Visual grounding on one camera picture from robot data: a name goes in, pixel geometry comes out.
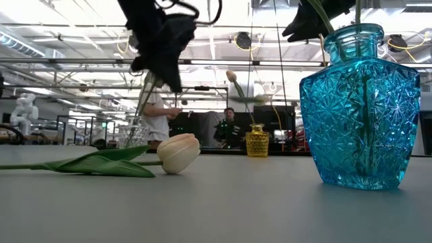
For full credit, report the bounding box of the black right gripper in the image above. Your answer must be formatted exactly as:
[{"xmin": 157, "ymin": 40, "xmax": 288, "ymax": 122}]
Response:
[{"xmin": 281, "ymin": 0, "xmax": 357, "ymax": 43}]

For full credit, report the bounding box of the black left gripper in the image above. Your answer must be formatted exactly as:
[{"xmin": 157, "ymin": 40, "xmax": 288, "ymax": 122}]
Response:
[{"xmin": 126, "ymin": 15, "xmax": 197, "ymax": 94}]

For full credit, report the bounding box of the peach artificial tulip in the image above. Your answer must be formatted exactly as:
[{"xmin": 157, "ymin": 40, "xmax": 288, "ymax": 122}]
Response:
[
  {"xmin": 225, "ymin": 70, "xmax": 273, "ymax": 126},
  {"xmin": 0, "ymin": 133, "xmax": 202, "ymax": 179}
]

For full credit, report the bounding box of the clear textured glass vase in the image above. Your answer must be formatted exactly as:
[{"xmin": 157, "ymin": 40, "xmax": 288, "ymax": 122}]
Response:
[{"xmin": 117, "ymin": 116, "xmax": 151, "ymax": 149}]

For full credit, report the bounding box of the yellow textured glass vase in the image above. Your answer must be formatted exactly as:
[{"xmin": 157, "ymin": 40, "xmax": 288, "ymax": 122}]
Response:
[{"xmin": 245, "ymin": 123, "xmax": 271, "ymax": 158}]

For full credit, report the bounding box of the blue cut glass vase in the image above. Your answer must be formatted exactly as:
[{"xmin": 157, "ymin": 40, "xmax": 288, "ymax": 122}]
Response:
[{"xmin": 299, "ymin": 22, "xmax": 422, "ymax": 190}]

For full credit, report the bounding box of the long ceiling light bar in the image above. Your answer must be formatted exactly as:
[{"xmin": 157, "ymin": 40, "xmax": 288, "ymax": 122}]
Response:
[{"xmin": 184, "ymin": 59, "xmax": 325, "ymax": 68}]

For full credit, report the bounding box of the person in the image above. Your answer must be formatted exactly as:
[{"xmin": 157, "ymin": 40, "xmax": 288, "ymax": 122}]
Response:
[
  {"xmin": 213, "ymin": 107, "xmax": 246, "ymax": 149},
  {"xmin": 140, "ymin": 89, "xmax": 183, "ymax": 149}
]

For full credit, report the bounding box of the black partition panel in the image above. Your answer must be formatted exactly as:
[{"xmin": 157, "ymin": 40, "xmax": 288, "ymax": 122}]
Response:
[
  {"xmin": 168, "ymin": 110, "xmax": 203, "ymax": 149},
  {"xmin": 231, "ymin": 104, "xmax": 297, "ymax": 151}
]

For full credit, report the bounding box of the white humanoid robot figure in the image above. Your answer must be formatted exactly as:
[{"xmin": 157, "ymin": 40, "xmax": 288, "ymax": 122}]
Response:
[{"xmin": 9, "ymin": 92, "xmax": 40, "ymax": 136}]

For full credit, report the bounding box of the orange black vacuum cleaner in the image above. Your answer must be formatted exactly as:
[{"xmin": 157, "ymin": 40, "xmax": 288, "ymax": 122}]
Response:
[{"xmin": 0, "ymin": 124, "xmax": 24, "ymax": 145}]

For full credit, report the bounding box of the black metal frame stand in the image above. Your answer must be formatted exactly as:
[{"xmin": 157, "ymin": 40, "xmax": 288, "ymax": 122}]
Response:
[{"xmin": 173, "ymin": 85, "xmax": 230, "ymax": 142}]

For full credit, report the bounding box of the black ceiling cable reel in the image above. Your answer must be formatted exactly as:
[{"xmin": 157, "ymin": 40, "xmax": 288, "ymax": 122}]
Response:
[
  {"xmin": 235, "ymin": 31, "xmax": 252, "ymax": 50},
  {"xmin": 387, "ymin": 33, "xmax": 408, "ymax": 53}
]

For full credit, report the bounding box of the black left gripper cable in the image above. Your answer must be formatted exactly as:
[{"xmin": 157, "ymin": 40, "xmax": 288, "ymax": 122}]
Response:
[{"xmin": 153, "ymin": 0, "xmax": 223, "ymax": 25}]

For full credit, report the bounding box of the yellow hanging cable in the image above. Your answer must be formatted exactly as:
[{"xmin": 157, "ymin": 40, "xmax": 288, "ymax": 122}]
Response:
[{"xmin": 233, "ymin": 35, "xmax": 284, "ymax": 132}]

